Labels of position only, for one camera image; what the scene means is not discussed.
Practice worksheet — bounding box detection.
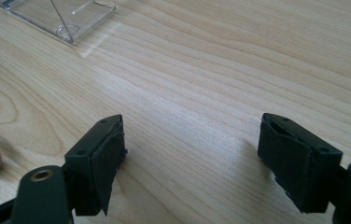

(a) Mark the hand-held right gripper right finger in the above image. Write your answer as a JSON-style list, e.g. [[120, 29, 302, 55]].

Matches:
[[257, 112, 344, 214]]

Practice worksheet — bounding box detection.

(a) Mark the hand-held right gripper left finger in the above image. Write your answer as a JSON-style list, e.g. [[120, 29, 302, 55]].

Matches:
[[64, 114, 129, 217]]

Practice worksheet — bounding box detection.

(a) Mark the clear acrylic divided organizer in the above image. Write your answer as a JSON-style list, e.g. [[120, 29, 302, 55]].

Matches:
[[0, 0, 118, 45]]

